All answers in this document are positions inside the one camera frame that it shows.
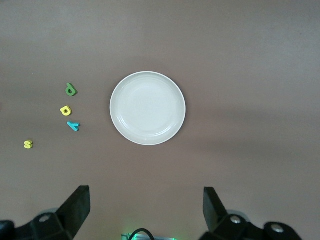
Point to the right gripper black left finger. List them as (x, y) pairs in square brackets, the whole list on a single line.
[(70, 215)]

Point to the beige round plate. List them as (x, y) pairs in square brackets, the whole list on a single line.
[(147, 108)]

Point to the yellow foam letter s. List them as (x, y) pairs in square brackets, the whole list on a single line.
[(28, 144)]

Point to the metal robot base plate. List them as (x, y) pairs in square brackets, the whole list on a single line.
[(165, 237)]

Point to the green foam letter d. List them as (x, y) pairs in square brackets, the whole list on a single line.
[(68, 86)]

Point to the yellow foam letter d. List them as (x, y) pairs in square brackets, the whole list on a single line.
[(61, 110)]

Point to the brown table cover sheet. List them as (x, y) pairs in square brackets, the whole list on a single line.
[(237, 75)]

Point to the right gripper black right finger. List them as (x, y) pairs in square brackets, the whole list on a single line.
[(215, 212)]

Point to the teal foam letter y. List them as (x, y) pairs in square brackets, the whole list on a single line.
[(74, 126)]

